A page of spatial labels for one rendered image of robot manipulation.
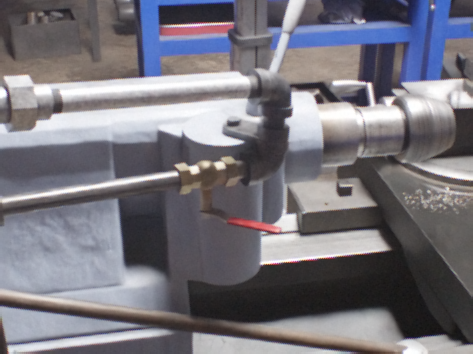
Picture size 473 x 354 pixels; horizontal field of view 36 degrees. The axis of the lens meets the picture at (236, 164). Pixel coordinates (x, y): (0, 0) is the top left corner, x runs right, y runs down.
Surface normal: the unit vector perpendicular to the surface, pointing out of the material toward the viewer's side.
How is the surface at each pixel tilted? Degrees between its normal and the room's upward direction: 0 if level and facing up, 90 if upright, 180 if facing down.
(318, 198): 0
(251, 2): 90
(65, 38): 90
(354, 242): 0
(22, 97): 56
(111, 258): 66
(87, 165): 82
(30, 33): 90
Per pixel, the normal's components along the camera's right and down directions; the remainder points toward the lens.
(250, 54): 0.35, 0.43
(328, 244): 0.00, -0.89
